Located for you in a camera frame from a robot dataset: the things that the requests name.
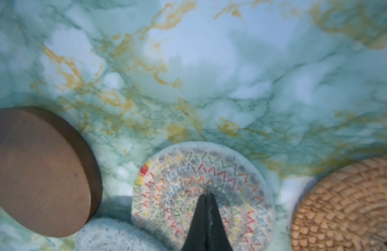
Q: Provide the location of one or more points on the multicolour woven round coaster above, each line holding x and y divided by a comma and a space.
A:
170, 182

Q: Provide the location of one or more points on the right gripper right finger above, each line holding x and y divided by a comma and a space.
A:
217, 237

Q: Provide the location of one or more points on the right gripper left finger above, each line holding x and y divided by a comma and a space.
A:
196, 239

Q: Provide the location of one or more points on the grey woven round coaster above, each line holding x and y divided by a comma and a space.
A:
105, 234

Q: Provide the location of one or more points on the rattan round coaster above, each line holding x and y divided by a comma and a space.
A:
345, 211

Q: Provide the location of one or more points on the brown wooden round coaster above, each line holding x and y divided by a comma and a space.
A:
50, 181

